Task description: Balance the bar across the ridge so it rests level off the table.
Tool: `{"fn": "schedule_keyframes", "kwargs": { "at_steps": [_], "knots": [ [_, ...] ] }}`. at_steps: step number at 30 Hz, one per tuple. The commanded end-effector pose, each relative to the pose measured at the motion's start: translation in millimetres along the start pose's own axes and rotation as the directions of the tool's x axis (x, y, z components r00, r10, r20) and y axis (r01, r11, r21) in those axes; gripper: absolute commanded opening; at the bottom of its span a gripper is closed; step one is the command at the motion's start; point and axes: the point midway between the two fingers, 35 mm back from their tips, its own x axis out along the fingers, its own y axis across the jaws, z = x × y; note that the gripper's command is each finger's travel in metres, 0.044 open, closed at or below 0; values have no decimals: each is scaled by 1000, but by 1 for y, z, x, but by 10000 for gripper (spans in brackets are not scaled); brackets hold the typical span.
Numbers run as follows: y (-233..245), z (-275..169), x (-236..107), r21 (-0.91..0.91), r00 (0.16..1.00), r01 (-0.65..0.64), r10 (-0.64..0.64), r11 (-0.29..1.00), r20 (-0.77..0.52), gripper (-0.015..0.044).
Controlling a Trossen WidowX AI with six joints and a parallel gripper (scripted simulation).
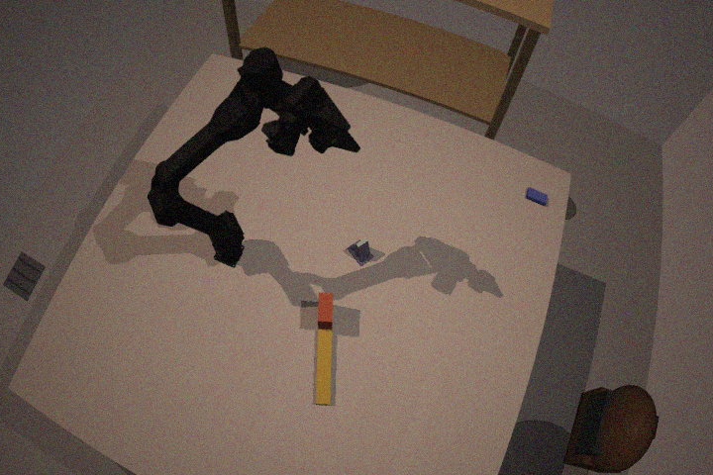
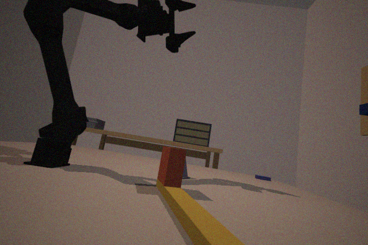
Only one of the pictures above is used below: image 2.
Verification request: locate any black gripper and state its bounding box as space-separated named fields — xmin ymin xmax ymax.
xmin=150 ymin=0 xmax=196 ymax=53

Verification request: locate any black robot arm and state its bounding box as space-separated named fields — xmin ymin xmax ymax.
xmin=24 ymin=0 xmax=168 ymax=168

